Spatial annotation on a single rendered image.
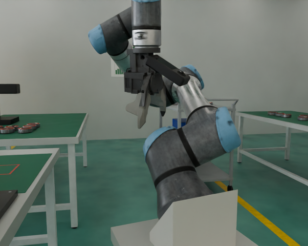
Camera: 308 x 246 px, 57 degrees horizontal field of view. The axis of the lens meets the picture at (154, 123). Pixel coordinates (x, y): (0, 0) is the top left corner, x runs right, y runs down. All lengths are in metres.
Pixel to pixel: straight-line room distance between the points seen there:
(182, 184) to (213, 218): 0.10
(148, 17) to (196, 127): 0.30
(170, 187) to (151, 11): 0.43
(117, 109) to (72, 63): 1.26
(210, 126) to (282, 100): 6.53
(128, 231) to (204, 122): 0.36
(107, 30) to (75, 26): 5.22
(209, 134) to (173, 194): 0.18
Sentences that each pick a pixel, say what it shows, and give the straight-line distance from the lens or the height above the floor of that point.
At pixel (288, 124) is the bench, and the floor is 0.73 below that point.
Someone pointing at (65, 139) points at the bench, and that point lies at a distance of 2.24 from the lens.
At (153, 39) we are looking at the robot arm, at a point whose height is 1.26.
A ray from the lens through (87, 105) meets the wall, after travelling 5.96.
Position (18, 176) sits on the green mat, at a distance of 1.38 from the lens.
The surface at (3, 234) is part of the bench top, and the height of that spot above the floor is 0.75.
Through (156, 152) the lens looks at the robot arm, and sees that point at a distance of 0.75.
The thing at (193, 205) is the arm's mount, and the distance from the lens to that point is 0.65.
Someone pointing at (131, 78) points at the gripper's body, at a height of 1.16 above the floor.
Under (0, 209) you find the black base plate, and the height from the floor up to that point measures 0.77.
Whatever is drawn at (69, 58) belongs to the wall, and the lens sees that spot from 5.98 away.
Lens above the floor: 1.15
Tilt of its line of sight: 8 degrees down
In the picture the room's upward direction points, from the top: straight up
